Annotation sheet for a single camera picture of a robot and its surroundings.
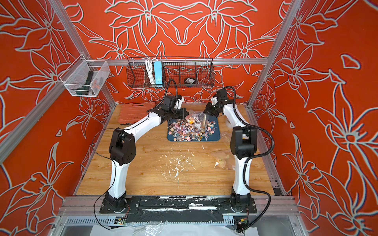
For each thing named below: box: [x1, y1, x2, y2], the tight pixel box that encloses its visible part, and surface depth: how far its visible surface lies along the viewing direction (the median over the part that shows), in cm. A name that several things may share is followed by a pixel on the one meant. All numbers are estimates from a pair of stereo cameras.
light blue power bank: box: [153, 60, 163, 88], surface depth 92 cm
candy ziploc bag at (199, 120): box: [185, 111, 208, 131], surface depth 97 cm
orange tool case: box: [118, 101, 156, 125], surface depth 113 cm
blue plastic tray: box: [167, 115, 221, 142], surface depth 102 cm
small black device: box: [184, 77, 196, 85], surface depth 97 cm
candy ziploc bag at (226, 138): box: [220, 131, 233, 154], surface depth 97 cm
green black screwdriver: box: [75, 70, 94, 96], surface depth 83 cm
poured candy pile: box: [167, 118, 218, 142], surface depth 102 cm
